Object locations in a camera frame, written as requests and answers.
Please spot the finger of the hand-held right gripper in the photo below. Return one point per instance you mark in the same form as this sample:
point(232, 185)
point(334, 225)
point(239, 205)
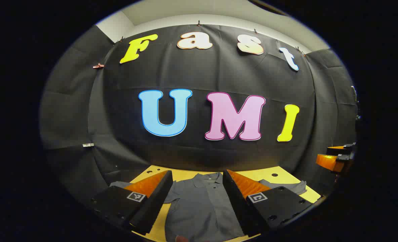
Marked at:
point(328, 162)
point(343, 151)

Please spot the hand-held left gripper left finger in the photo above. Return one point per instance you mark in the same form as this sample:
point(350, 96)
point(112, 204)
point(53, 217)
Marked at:
point(155, 201)

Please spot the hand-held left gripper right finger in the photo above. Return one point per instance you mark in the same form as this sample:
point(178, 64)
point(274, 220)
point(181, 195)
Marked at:
point(234, 201)

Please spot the grey collared shirt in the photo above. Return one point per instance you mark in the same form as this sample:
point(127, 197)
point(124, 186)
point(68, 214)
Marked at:
point(199, 208)

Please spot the black backdrop cloth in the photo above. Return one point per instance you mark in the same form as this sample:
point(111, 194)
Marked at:
point(199, 77)

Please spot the orange clip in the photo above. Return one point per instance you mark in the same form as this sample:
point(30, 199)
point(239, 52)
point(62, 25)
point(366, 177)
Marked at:
point(98, 66)

